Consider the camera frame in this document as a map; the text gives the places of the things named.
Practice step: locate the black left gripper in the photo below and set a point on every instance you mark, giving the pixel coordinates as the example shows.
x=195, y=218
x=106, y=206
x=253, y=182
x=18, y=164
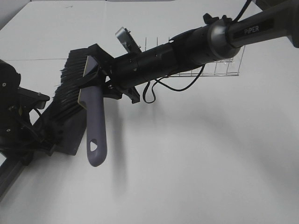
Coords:
x=16, y=122

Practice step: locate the purple hand brush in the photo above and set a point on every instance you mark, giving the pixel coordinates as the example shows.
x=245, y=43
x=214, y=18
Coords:
x=81, y=84

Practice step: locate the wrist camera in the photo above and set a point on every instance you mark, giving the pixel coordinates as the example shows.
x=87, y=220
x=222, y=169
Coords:
x=31, y=99
x=127, y=41

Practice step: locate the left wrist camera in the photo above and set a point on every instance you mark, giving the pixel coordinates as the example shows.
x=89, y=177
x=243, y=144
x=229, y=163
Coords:
x=31, y=99

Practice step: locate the chrome wire rack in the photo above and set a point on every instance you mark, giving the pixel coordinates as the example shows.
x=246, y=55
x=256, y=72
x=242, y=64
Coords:
x=223, y=68

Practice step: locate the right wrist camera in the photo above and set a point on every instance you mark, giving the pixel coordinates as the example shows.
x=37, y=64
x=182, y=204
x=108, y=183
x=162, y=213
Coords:
x=127, y=41

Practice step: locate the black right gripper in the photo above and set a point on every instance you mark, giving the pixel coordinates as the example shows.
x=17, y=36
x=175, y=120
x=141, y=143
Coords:
x=132, y=69

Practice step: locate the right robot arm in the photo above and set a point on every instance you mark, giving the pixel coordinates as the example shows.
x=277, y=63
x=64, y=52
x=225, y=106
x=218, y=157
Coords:
x=219, y=39

